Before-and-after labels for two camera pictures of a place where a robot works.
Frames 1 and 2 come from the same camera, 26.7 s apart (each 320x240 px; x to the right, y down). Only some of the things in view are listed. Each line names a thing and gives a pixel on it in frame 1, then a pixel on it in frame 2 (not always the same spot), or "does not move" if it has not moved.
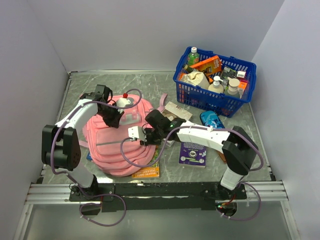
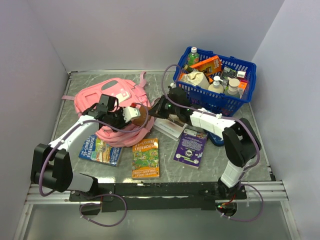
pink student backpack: [106, 145] → [130, 92]
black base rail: [142, 197] does not move
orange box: [209, 66] does not move
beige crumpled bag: [196, 78] does not move
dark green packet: [228, 72] does not move
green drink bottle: [193, 57] does not move
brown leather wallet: [222, 156] → [142, 120]
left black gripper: [115, 122] does not move
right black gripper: [148, 142] → [157, 111]
